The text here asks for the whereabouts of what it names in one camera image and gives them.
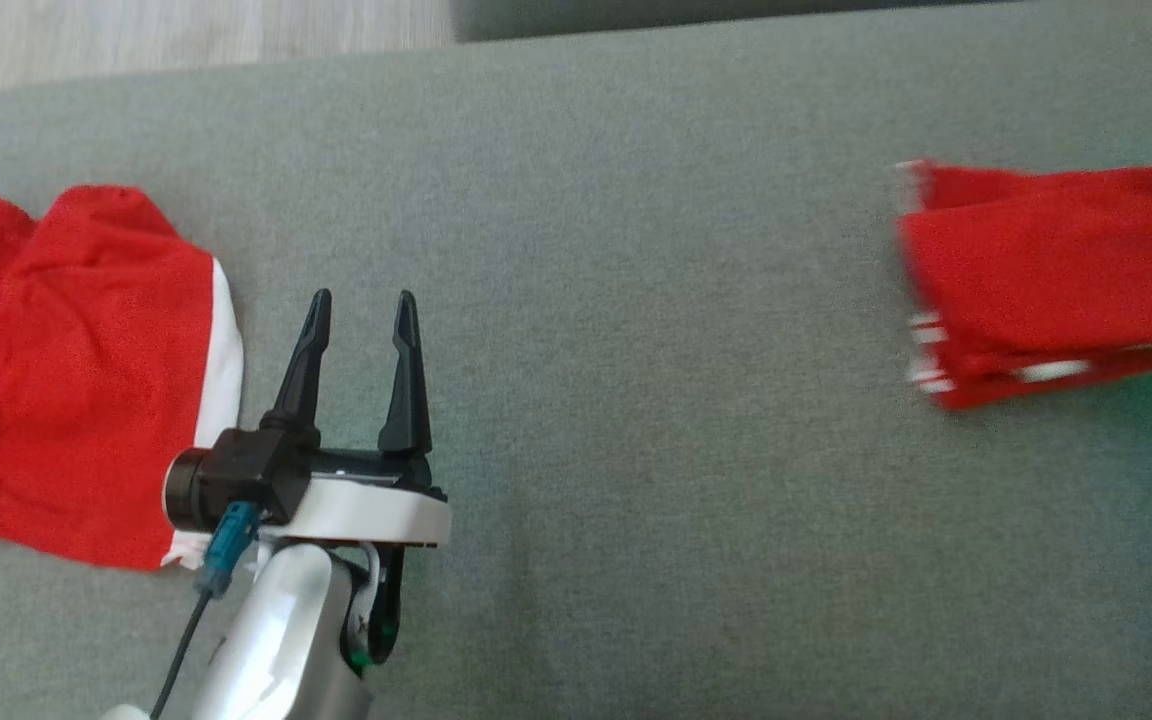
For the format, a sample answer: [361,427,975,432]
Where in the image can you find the red shorts with white stripe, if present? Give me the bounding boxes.
[0,185,244,571]

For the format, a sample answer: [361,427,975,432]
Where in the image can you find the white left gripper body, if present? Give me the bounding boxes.
[266,448,452,669]

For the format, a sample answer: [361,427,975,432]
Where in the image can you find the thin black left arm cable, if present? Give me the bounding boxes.
[149,500,262,720]

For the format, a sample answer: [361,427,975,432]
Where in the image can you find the red basketball jersey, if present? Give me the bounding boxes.
[894,148,1152,413]

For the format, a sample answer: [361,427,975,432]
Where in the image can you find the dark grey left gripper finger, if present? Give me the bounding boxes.
[377,290,434,463]
[259,288,334,446]

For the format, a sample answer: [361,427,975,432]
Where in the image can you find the grey fabric sofa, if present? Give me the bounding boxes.
[0,0,1152,720]

